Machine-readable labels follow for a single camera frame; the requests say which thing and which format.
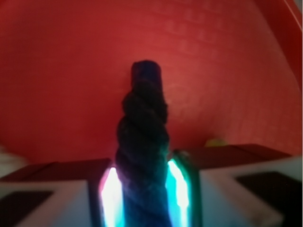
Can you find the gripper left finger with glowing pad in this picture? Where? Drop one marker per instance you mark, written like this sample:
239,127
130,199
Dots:
62,194

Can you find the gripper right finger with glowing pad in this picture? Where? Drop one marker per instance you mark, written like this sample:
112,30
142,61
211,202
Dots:
235,186

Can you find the yellow microfiber cloth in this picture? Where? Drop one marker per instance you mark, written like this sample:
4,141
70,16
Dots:
215,142

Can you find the crumpled white paper towel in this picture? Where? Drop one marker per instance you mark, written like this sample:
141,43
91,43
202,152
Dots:
10,162

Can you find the red plastic tray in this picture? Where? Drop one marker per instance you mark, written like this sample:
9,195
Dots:
65,68

